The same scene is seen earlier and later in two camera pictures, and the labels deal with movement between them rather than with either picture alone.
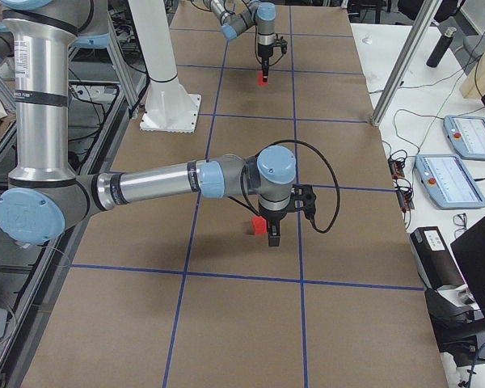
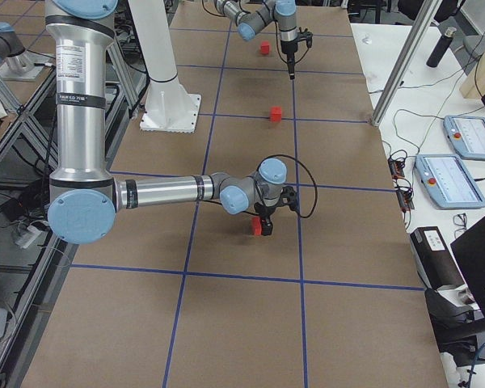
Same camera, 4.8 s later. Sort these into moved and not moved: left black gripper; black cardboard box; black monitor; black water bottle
Moved: left black gripper
Not moved: black monitor; black water bottle; black cardboard box
